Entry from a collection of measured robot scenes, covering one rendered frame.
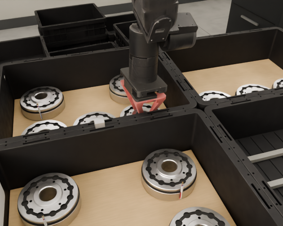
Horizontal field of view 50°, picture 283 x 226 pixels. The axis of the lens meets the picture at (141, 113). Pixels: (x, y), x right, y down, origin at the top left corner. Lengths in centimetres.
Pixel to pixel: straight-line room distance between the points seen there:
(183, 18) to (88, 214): 39
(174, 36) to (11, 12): 304
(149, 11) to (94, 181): 33
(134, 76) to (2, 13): 302
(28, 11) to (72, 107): 282
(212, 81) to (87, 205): 50
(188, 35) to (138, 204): 33
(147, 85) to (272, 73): 48
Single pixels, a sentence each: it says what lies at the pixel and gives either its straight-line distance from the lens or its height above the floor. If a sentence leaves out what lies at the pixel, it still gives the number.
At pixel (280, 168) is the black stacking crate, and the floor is 83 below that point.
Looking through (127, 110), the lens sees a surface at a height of 86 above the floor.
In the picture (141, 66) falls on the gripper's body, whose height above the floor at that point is 101.
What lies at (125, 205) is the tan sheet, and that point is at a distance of 56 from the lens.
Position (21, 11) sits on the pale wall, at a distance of 355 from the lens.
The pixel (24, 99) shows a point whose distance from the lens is 79.
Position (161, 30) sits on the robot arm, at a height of 109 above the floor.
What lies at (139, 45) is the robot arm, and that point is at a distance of 57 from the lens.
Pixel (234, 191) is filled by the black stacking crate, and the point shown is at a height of 88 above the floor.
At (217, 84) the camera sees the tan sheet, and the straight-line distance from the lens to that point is 87.
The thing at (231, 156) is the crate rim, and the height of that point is 93.
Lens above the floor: 129
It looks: 39 degrees down
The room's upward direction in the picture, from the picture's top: straight up
